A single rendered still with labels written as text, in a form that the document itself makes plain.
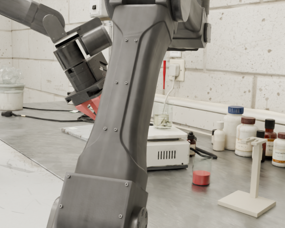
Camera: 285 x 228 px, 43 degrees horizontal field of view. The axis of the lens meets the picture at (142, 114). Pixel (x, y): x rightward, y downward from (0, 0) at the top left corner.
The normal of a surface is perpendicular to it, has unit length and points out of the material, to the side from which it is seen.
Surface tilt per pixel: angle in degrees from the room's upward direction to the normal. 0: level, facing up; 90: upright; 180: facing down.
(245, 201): 0
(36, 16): 90
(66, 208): 60
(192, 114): 90
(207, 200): 0
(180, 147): 90
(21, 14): 88
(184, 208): 0
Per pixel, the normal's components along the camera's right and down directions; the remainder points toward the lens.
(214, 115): -0.79, 0.07
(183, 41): -0.13, 0.98
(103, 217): -0.26, -0.37
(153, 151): 0.28, 0.16
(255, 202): 0.03, -0.99
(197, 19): 0.87, 0.09
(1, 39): 0.61, 0.15
